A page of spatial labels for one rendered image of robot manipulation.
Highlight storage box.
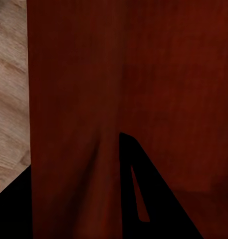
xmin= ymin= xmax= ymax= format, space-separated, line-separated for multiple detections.
xmin=26 ymin=0 xmax=228 ymax=239

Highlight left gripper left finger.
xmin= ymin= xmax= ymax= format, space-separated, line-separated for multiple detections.
xmin=0 ymin=165 xmax=33 ymax=239

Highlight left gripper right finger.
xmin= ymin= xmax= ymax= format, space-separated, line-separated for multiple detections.
xmin=119 ymin=132 xmax=203 ymax=239

